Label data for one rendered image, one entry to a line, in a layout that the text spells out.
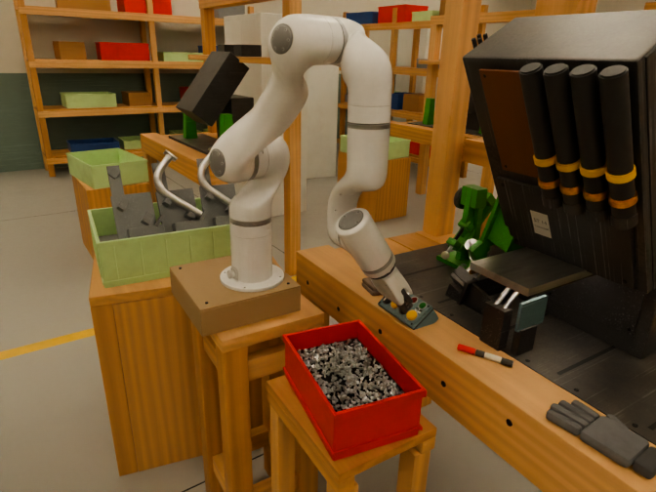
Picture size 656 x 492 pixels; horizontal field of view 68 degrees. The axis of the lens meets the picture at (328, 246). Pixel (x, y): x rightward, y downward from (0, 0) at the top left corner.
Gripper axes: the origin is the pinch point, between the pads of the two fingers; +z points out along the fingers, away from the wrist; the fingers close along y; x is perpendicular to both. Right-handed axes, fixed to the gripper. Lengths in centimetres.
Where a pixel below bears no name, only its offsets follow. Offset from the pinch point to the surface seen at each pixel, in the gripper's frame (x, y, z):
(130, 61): 71, -639, 2
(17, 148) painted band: -115, -688, 10
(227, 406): -53, -24, 5
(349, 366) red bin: -21.5, 6.1, -5.0
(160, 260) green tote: -41, -84, -15
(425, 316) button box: 2.2, 2.4, 6.5
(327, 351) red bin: -22.7, -2.5, -4.9
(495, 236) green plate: 29.7, 4.9, 1.2
